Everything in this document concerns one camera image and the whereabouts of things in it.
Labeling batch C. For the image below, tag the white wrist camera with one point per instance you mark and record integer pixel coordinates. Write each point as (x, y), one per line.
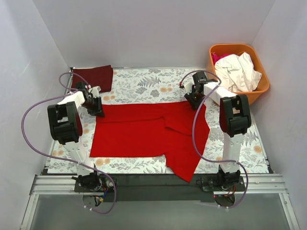
(186, 86)
(94, 91)

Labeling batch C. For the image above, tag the aluminium frame rail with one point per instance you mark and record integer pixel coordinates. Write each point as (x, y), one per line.
(259, 183)

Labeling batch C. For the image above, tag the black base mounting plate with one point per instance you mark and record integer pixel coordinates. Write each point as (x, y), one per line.
(158, 187)

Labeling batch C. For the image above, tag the orange plastic basket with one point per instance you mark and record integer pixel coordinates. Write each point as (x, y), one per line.
(238, 49)

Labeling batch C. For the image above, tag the pink garment in basket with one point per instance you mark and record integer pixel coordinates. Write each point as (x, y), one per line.
(216, 57)

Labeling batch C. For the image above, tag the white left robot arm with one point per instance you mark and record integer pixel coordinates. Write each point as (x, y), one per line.
(66, 128)

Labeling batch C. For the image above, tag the cream white t shirt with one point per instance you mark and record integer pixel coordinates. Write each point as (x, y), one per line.
(237, 73)

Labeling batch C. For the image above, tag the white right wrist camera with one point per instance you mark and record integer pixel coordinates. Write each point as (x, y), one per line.
(186, 86)

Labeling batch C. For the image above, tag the floral patterned table mat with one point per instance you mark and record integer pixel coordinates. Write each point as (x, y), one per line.
(135, 86)

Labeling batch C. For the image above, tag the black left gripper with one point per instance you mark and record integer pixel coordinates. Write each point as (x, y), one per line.
(97, 108)

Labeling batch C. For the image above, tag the folded dark red t shirt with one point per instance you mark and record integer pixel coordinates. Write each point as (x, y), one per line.
(99, 76)

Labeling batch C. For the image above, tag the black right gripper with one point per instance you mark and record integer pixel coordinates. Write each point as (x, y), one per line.
(192, 99)

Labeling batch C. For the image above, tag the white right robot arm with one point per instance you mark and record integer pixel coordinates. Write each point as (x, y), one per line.
(234, 121)

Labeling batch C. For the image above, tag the bright red t shirt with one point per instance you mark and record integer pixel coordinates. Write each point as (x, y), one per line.
(150, 130)

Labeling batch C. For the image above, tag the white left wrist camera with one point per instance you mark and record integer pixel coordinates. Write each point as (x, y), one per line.
(94, 91)

